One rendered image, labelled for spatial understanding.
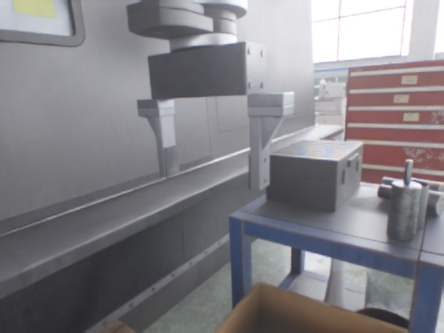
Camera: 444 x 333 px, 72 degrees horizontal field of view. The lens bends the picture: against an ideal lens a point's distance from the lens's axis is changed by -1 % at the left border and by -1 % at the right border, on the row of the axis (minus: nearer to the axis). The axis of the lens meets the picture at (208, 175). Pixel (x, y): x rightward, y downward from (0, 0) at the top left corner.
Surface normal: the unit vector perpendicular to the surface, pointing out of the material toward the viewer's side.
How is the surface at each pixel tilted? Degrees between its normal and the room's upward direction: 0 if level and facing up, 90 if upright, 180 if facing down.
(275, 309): 90
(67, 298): 90
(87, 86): 86
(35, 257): 31
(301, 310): 90
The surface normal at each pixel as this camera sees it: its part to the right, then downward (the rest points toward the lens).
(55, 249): 0.37, -0.77
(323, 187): -0.61, 0.24
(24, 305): 0.79, 0.12
